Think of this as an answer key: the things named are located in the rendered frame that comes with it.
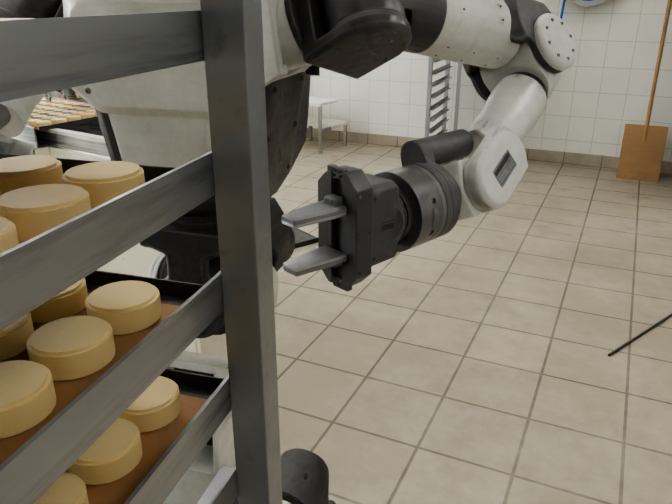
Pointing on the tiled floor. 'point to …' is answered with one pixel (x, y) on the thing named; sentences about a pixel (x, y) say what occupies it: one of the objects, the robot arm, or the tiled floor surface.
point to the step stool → (324, 121)
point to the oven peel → (645, 136)
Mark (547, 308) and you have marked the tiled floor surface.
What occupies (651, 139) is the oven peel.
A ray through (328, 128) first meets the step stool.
